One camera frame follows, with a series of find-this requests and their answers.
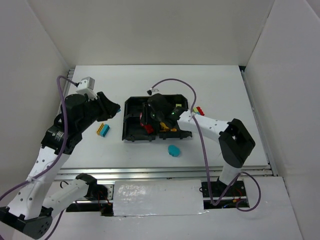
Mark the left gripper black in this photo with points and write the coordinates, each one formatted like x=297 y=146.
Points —
x=100 y=106

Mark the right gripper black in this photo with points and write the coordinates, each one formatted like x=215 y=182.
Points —
x=155 y=116

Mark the yellow rounded lego brick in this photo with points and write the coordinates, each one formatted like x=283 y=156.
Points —
x=163 y=127

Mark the yellow striped lego piece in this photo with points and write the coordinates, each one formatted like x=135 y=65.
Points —
x=100 y=128

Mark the red teal green lego stack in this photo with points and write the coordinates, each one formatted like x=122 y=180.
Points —
x=198 y=110

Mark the teal rounded lego brick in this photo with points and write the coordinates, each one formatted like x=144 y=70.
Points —
x=173 y=151

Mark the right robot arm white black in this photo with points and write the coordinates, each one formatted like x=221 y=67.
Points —
x=235 y=142

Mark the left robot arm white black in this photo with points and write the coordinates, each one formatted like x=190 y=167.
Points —
x=32 y=211

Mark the black four compartment tray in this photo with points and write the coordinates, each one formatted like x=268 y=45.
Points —
x=133 y=131

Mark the white foil covered board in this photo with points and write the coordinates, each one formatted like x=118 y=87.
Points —
x=157 y=198

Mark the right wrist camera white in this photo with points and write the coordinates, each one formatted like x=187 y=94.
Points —
x=152 y=91

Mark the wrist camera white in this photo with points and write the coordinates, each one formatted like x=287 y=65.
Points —
x=152 y=91
x=86 y=87

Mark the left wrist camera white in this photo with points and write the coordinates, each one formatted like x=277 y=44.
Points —
x=86 y=87

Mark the aluminium frame rail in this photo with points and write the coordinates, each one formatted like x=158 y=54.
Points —
x=154 y=173

